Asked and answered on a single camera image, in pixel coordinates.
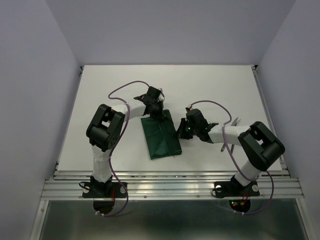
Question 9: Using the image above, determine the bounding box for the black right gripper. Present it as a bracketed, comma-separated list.
[172, 118, 199, 140]

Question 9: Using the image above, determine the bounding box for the dark green cloth napkin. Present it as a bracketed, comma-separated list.
[140, 109, 182, 160]

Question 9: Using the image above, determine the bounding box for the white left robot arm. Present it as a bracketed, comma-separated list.
[86, 86, 164, 197]

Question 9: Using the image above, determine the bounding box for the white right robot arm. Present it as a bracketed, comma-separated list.
[175, 109, 285, 195]

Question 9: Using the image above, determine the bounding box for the steel fork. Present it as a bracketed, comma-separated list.
[220, 116, 238, 153]

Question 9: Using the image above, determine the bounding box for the steel table knife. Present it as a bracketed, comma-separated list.
[230, 117, 241, 153]

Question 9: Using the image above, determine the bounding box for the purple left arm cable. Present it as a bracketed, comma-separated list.
[94, 81, 151, 217]

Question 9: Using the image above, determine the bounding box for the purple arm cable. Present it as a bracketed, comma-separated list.
[94, 81, 151, 217]
[185, 100, 275, 216]

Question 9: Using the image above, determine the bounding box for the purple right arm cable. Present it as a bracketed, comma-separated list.
[185, 100, 275, 216]

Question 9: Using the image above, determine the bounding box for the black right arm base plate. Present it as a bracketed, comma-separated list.
[211, 176, 260, 199]

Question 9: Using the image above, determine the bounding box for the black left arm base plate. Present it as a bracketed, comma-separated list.
[78, 176, 128, 199]

